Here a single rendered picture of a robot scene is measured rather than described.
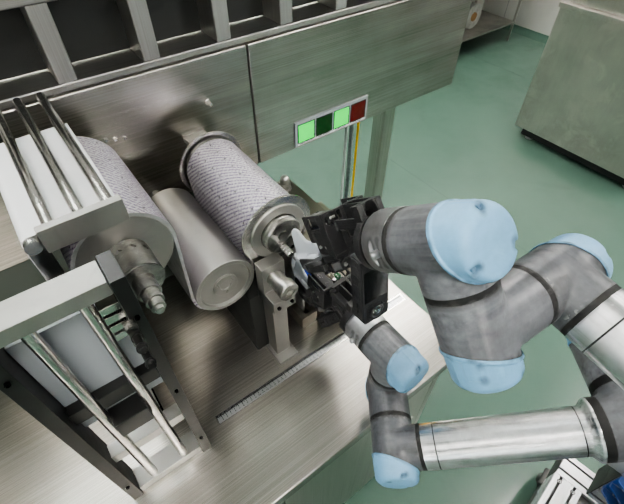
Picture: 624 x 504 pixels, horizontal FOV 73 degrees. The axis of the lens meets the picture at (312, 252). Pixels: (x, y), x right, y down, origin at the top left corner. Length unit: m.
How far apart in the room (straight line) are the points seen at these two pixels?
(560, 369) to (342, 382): 1.48
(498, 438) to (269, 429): 0.44
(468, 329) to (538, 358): 1.88
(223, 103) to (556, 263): 0.74
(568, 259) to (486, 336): 0.14
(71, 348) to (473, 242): 0.48
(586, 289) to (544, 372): 1.77
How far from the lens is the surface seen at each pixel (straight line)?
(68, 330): 0.58
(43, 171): 0.71
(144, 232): 0.66
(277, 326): 0.92
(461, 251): 0.37
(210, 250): 0.79
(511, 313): 0.45
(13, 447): 1.12
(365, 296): 0.56
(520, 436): 0.79
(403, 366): 0.75
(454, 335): 0.43
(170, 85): 0.94
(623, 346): 0.51
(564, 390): 2.27
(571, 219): 3.09
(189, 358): 1.06
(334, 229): 0.54
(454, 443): 0.79
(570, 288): 0.51
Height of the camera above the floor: 1.80
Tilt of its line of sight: 47 degrees down
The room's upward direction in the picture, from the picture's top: straight up
